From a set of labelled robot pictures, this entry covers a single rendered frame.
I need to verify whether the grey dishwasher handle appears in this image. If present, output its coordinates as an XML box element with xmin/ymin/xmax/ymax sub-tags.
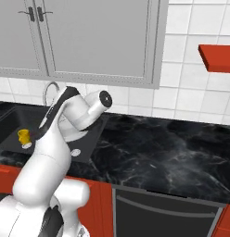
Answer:
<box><xmin>116</xmin><ymin>194</ymin><xmax>221</xmax><ymax>219</ymax></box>

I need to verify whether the black dishwasher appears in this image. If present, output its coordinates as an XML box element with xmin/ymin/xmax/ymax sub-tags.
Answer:
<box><xmin>111</xmin><ymin>184</ymin><xmax>228</xmax><ymax>237</ymax></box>

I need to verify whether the silver curved tap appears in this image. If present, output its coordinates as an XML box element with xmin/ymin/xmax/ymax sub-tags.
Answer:
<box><xmin>42</xmin><ymin>81</ymin><xmax>61</xmax><ymax>107</ymax></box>

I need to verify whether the grey cabinet door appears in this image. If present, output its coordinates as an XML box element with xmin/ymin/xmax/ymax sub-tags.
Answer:
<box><xmin>33</xmin><ymin>0</ymin><xmax>170</xmax><ymax>90</ymax></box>
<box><xmin>0</xmin><ymin>0</ymin><xmax>49</xmax><ymax>79</ymax></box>

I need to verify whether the red wall shelf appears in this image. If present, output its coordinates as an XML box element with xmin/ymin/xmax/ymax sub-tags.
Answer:
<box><xmin>198</xmin><ymin>44</ymin><xmax>230</xmax><ymax>74</ymax></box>

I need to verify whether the red base cabinet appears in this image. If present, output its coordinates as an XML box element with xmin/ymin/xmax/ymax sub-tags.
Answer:
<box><xmin>0</xmin><ymin>163</ymin><xmax>114</xmax><ymax>237</ymax></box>
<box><xmin>211</xmin><ymin>203</ymin><xmax>230</xmax><ymax>237</ymax></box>

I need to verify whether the yellow cup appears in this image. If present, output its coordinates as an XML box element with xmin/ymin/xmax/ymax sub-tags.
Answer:
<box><xmin>17</xmin><ymin>129</ymin><xmax>33</xmax><ymax>146</ymax></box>

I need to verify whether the black cabinet door handle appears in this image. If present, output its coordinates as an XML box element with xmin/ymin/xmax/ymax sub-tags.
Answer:
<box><xmin>36</xmin><ymin>6</ymin><xmax>54</xmax><ymax>23</ymax></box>
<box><xmin>18</xmin><ymin>6</ymin><xmax>36</xmax><ymax>23</ymax></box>

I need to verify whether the black sink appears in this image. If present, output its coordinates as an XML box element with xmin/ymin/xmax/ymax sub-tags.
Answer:
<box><xmin>0</xmin><ymin>104</ymin><xmax>110</xmax><ymax>164</ymax></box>

